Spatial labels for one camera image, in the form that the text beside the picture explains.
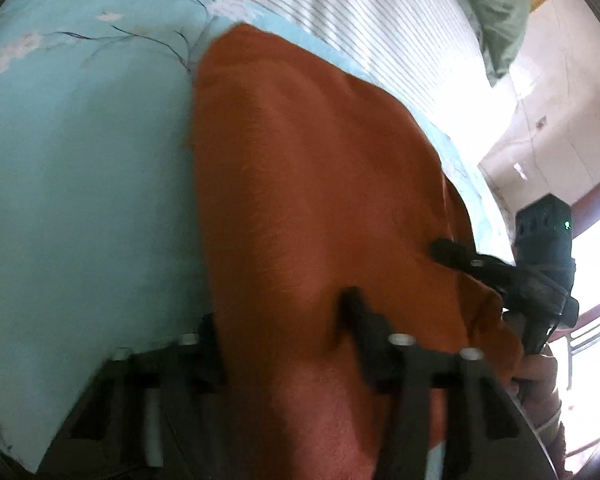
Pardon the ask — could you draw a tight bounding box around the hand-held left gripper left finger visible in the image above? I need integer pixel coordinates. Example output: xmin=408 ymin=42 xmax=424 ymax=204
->
xmin=37 ymin=312 xmax=231 ymax=480

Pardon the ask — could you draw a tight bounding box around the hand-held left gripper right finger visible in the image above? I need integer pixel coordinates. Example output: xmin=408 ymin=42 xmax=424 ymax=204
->
xmin=337 ymin=286 xmax=523 ymax=480

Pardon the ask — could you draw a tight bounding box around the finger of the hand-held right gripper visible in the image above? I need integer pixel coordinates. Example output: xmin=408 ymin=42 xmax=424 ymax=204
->
xmin=430 ymin=238 xmax=520 ymax=292

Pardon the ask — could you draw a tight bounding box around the orange knit sweater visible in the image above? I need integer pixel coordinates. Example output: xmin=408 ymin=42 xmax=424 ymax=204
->
xmin=182 ymin=22 xmax=526 ymax=480

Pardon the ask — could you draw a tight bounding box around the person's right forearm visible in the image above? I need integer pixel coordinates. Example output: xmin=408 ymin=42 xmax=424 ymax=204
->
xmin=532 ymin=402 xmax=588 ymax=478

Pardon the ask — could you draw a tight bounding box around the person's right hand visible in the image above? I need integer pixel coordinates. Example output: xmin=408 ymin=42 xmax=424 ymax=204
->
xmin=511 ymin=351 xmax=562 ymax=413

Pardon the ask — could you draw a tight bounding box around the light blue floral bed sheet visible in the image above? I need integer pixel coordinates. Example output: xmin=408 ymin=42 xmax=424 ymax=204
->
xmin=0 ymin=0 xmax=516 ymax=476

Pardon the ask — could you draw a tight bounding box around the green cloth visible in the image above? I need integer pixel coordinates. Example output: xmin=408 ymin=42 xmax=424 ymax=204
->
xmin=440 ymin=0 xmax=531 ymax=81

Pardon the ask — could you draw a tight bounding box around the white striped quilt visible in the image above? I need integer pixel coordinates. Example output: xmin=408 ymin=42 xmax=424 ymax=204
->
xmin=27 ymin=0 xmax=506 ymax=181

